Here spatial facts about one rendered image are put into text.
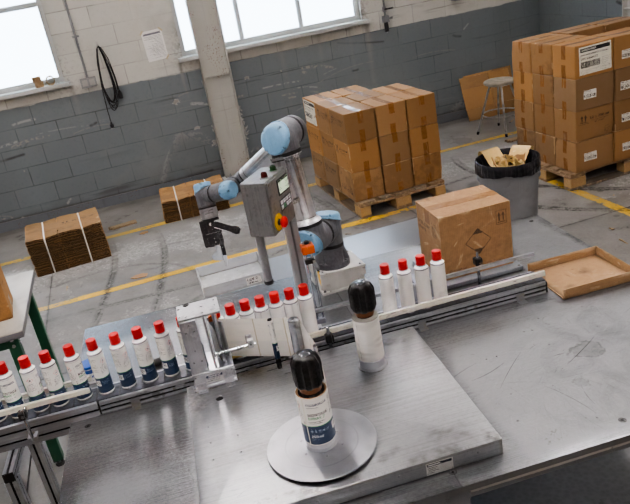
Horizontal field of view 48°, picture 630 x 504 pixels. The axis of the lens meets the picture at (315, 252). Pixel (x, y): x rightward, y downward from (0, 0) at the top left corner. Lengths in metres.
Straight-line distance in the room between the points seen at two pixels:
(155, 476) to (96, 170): 5.90
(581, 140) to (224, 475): 4.62
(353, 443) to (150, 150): 6.12
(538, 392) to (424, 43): 6.59
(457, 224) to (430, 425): 0.99
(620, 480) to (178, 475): 1.58
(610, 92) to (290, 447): 4.66
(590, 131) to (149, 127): 4.36
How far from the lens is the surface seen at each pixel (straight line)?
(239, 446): 2.09
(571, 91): 5.94
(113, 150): 7.78
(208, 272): 3.02
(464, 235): 2.80
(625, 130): 6.31
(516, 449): 2.02
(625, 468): 2.93
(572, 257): 2.99
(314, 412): 1.90
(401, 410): 2.10
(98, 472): 2.28
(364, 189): 5.95
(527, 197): 4.99
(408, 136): 6.04
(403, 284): 2.52
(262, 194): 2.30
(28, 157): 7.81
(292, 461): 1.98
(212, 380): 2.37
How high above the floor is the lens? 2.13
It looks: 23 degrees down
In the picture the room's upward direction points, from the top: 10 degrees counter-clockwise
